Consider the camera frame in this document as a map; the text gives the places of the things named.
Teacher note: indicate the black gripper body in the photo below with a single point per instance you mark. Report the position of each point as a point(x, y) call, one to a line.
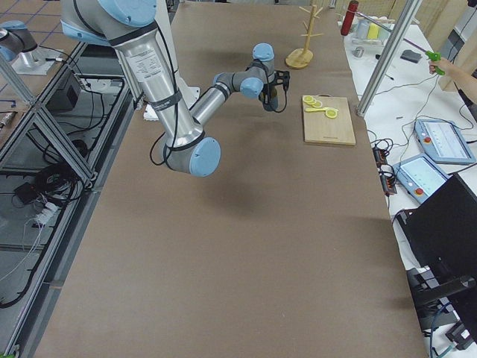
point(269, 95)

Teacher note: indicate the dark blue cup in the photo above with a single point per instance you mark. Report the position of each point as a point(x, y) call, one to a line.
point(270, 102)

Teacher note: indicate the third robot base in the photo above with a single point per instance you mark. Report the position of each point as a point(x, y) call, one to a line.
point(19, 47)

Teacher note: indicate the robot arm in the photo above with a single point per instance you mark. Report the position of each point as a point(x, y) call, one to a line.
point(136, 29)

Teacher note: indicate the wooden cup storage rack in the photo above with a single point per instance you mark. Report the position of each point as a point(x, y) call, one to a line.
point(301, 57)

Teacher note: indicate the small metal cup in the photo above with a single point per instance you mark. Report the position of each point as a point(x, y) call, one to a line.
point(358, 52)

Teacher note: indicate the grey cup on tray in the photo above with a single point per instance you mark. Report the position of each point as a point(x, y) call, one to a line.
point(362, 29)

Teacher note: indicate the yellow cup on tray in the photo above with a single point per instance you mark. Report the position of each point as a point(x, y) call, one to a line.
point(373, 32)

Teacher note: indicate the lemon slice near edge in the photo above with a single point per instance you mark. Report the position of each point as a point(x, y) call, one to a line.
point(307, 98)

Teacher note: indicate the yellow plastic knife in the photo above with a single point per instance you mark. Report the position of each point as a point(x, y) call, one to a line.
point(323, 109)

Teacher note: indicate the lemon slice far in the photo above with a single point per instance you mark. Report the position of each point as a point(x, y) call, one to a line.
point(317, 103)

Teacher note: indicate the wooden cutting board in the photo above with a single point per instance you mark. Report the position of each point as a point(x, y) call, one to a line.
point(319, 129)

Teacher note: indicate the red cylinder bottle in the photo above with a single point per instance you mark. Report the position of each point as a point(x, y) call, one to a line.
point(349, 17)

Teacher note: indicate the black power strip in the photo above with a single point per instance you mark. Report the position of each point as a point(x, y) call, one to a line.
point(386, 172)

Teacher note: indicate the black square pad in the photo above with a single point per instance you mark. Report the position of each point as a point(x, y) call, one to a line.
point(410, 56)

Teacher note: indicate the green air blow gun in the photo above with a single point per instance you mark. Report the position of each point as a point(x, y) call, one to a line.
point(435, 57)

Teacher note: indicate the near blue teach pendant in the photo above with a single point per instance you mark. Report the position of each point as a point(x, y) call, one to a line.
point(420, 176)

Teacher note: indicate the blue teach pendant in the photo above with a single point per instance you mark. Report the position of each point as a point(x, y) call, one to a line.
point(442, 141)
point(420, 176)

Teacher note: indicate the far blue teach pendant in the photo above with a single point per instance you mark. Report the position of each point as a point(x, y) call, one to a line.
point(442, 141)

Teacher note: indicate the person in yellow shirt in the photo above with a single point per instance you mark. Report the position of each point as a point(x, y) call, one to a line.
point(464, 81)

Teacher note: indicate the black monitor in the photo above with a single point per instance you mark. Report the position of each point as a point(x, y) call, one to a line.
point(442, 235)

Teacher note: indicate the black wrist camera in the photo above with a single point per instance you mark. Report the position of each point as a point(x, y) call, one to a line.
point(282, 78)

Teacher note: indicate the aluminium frame post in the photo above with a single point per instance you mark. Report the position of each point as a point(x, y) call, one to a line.
point(397, 35)

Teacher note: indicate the black box under frame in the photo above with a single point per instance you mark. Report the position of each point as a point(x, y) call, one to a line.
point(66, 96)

